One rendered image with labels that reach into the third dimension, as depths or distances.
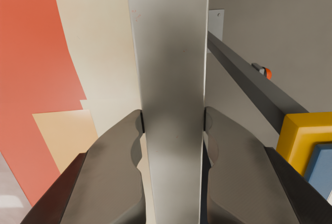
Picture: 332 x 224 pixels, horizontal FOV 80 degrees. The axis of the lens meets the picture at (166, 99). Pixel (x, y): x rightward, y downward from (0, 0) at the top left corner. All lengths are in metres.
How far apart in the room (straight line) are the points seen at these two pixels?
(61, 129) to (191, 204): 0.12
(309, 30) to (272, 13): 0.24
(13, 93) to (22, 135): 0.04
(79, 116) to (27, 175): 0.09
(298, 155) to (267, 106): 0.15
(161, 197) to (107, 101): 0.09
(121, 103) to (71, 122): 0.05
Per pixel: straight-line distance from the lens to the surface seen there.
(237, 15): 1.18
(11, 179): 0.26
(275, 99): 0.39
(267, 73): 0.54
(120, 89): 0.16
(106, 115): 0.17
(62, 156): 0.21
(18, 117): 0.21
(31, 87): 0.18
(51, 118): 0.19
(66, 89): 0.17
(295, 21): 1.32
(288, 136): 0.26
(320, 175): 0.27
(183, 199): 0.17
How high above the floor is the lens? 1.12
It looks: 62 degrees down
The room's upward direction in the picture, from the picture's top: 179 degrees clockwise
